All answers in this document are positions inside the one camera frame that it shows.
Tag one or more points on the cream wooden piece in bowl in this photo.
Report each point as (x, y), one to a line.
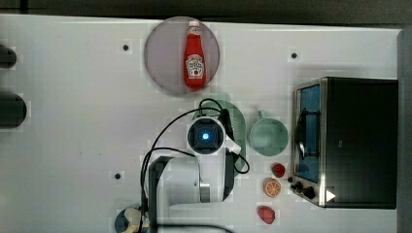
(133, 216)

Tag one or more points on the black utensil holder cup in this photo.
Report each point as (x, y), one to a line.
(13, 110)

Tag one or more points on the black toaster oven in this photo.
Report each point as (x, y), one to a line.
(344, 143)

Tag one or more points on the blue bowl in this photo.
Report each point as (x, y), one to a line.
(121, 223)

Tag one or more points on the black cylinder container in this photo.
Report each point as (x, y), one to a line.
(8, 58)

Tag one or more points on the red strawberry toy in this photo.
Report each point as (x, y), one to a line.
(266, 214)

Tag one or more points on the mint green mug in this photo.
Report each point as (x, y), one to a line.
(268, 136)

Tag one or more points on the grey round plate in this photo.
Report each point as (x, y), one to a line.
(164, 54)

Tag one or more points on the orange slice toy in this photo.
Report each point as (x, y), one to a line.
(271, 187)

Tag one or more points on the mint green strainer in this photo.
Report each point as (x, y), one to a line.
(238, 124)

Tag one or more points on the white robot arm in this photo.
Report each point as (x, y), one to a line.
(205, 176)

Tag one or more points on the dark red fruit toy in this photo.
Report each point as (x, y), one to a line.
(278, 170)

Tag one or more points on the red ketchup bottle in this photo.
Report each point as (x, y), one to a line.
(194, 59)

